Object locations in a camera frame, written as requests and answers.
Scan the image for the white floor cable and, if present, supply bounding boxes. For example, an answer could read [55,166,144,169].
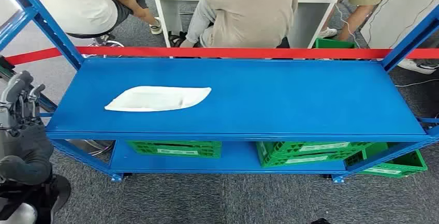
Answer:
[394,78,439,88]

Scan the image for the white plastic body part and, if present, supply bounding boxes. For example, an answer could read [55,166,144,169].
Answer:
[104,86,212,113]

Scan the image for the white board panel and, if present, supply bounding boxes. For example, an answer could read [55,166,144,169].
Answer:
[360,0,439,50]

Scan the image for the blue metal shelf rack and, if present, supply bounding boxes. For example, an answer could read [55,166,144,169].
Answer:
[0,0,439,184]

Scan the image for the red barrier tape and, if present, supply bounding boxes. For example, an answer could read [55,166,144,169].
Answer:
[5,46,439,66]

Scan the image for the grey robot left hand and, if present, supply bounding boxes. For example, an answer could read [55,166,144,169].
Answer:
[0,71,54,186]

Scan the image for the chrome base swivel stool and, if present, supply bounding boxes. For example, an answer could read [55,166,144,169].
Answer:
[67,32,125,58]

